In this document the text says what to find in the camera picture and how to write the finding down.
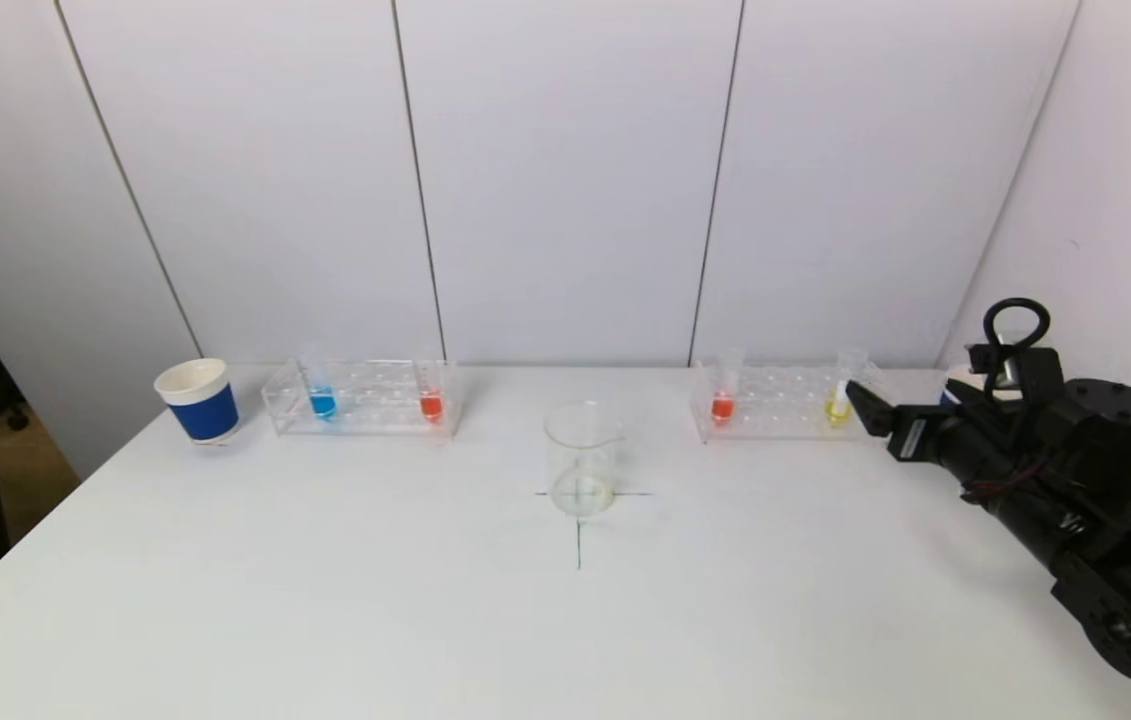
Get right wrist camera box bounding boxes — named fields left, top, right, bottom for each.
left=968, top=343, right=1067, bottom=403

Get clear acrylic test tube rack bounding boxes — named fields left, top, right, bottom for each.
left=261, top=358, right=462, bottom=440
left=689, top=361, right=898, bottom=447

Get blue white paper cup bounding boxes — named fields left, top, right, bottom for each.
left=154, top=358, right=242, bottom=446
left=939, top=364, right=988, bottom=409

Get yellow pigment test tube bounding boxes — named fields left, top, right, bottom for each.
left=822, top=346, right=869, bottom=430

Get blue pigment test tube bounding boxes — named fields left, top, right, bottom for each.
left=297, top=345, right=340, bottom=424

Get clear glass beaker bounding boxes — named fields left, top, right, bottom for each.
left=542, top=400, right=624, bottom=519

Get black looped camera cable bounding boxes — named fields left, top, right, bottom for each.
left=982, top=297, right=1053, bottom=397

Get orange pigment test tube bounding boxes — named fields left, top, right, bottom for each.
left=710, top=346, right=746, bottom=429
left=413, top=347, right=447, bottom=426

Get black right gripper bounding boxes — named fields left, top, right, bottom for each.
left=844, top=377, right=1013, bottom=490

